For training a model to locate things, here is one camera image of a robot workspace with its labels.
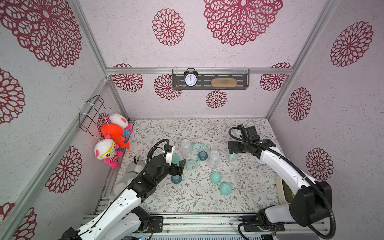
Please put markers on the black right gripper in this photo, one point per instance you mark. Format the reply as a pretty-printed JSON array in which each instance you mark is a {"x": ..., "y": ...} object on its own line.
[{"x": 240, "y": 146}]

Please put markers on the grey wall shelf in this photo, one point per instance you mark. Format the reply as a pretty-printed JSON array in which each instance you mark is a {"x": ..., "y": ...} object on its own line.
[{"x": 204, "y": 80}]

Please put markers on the grey white husky plush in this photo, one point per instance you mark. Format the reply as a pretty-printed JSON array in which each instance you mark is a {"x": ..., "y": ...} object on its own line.
[{"x": 132, "y": 171}]

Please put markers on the black alarm clock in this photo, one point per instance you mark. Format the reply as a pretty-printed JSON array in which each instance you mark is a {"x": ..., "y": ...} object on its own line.
[{"x": 191, "y": 77}]

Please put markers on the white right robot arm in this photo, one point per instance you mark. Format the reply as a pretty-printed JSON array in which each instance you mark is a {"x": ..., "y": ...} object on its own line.
[{"x": 312, "y": 203}]

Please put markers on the white pink plush upper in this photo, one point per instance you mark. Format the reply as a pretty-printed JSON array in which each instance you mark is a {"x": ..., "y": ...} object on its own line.
[{"x": 119, "y": 120}]

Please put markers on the white plush yellow glasses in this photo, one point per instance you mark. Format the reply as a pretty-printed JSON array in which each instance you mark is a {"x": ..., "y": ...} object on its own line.
[{"x": 107, "y": 150}]

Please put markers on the black wire basket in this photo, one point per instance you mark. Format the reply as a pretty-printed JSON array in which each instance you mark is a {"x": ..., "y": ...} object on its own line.
[{"x": 87, "y": 119}]

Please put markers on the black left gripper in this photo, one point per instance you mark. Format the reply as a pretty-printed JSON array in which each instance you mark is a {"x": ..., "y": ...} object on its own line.
[{"x": 175, "y": 171}]

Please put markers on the clear baby bottle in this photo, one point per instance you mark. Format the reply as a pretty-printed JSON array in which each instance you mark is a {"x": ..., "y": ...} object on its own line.
[
  {"x": 186, "y": 149},
  {"x": 214, "y": 159}
]

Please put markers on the white sterilizer box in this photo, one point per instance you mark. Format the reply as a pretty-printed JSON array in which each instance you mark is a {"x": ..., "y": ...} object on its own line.
[{"x": 285, "y": 194}]

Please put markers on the red orange plush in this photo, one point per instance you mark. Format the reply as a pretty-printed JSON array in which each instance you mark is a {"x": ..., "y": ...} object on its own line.
[{"x": 115, "y": 132}]

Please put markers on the metal base rail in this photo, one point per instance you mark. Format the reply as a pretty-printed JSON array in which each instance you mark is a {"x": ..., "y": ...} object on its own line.
[{"x": 215, "y": 227}]

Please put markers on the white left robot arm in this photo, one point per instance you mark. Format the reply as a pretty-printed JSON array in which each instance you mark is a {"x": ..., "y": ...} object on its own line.
[{"x": 125, "y": 215}]

